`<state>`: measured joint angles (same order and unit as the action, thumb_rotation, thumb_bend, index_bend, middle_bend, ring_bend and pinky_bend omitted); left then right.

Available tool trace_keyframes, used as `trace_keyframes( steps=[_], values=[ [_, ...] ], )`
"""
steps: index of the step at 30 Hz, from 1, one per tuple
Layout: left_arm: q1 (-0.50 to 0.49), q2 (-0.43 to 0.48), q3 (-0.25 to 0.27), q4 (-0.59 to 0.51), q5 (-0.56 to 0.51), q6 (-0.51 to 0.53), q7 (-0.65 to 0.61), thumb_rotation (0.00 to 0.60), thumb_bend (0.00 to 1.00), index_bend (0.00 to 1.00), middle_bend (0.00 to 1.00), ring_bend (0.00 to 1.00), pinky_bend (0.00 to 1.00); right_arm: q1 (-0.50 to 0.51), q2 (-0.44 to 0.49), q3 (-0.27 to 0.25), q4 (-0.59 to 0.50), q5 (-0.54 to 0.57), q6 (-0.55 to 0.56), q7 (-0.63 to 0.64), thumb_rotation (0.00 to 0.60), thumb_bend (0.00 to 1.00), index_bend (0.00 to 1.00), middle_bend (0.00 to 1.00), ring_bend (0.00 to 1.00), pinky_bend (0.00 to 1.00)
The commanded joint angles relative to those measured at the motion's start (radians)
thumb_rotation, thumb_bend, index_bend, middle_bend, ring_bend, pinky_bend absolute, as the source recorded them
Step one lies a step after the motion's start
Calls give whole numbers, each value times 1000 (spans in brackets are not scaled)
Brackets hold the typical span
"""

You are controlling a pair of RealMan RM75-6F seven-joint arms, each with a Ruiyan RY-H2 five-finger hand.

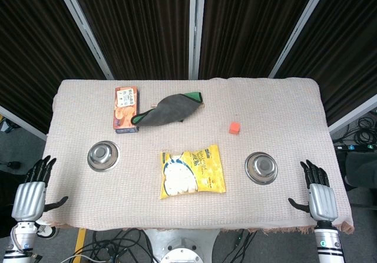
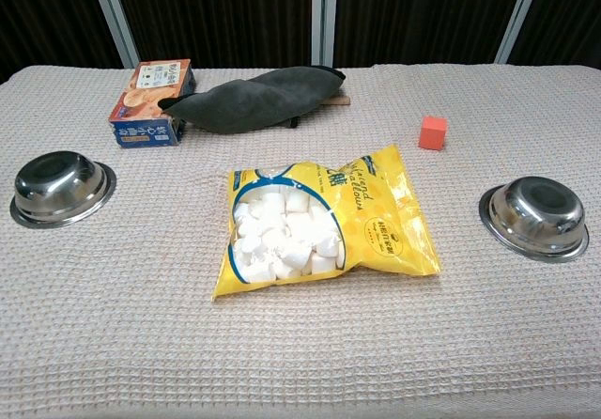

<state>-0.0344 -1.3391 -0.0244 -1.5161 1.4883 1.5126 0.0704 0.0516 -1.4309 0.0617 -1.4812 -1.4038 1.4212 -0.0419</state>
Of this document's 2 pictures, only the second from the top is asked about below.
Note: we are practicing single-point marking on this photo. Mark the dark grey fabric pouch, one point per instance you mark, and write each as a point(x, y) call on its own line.
point(253, 99)

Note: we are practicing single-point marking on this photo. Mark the dented stainless steel bowl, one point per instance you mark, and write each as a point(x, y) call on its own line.
point(56, 189)

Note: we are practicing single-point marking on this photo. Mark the yellow marshmallow bag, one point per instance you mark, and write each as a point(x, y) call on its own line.
point(375, 221)

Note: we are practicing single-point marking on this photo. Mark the beige waffle tablecloth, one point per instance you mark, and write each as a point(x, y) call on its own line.
point(141, 320)

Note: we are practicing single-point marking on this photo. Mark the shiny stainless steel bowl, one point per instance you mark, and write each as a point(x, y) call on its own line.
point(535, 217)

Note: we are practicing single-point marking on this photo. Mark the small wooden block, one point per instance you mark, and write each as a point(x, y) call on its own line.
point(339, 101)

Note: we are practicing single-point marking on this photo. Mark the grey metal frame post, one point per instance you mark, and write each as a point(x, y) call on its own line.
point(519, 15)
point(325, 15)
point(115, 20)

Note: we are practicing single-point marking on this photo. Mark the orange cube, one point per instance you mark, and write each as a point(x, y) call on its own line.
point(432, 132)

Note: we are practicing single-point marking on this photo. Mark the blue orange tissue box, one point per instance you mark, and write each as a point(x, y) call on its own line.
point(141, 104)

